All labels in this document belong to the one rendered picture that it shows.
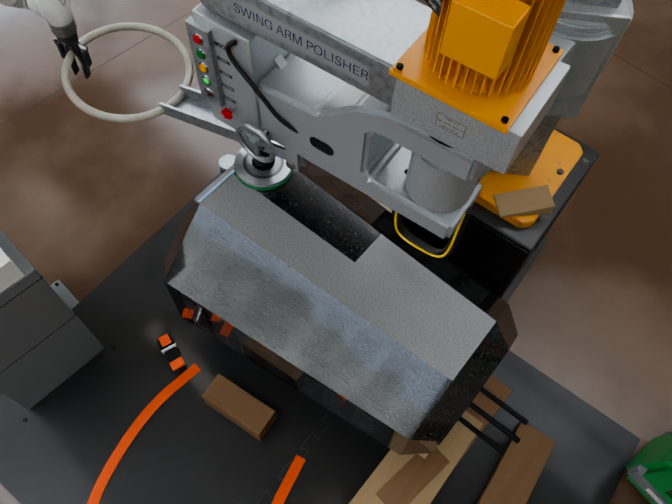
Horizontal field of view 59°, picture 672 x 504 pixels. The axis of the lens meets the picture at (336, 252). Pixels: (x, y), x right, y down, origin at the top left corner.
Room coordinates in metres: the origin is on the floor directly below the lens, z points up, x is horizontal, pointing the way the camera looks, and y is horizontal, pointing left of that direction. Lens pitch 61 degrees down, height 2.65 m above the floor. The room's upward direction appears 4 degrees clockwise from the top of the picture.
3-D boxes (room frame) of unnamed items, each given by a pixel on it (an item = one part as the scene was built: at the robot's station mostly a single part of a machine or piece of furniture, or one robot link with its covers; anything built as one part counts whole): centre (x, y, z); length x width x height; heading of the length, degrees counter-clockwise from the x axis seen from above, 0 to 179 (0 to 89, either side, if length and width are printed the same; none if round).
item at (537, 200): (1.30, -0.69, 0.80); 0.20 x 0.10 x 0.05; 100
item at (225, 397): (0.64, 0.36, 0.07); 0.30 x 0.12 x 0.12; 61
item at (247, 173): (1.34, 0.29, 0.87); 0.21 x 0.21 x 0.01
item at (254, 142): (1.18, 0.25, 1.22); 0.15 x 0.10 x 0.15; 59
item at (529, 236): (1.54, -0.64, 0.37); 0.66 x 0.66 x 0.74; 56
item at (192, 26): (1.28, 0.41, 1.40); 0.08 x 0.03 x 0.28; 59
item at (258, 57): (1.30, 0.22, 1.35); 0.36 x 0.22 x 0.45; 59
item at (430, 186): (1.01, -0.28, 1.37); 0.19 x 0.19 x 0.20
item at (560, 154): (1.54, -0.64, 0.76); 0.49 x 0.49 x 0.05; 56
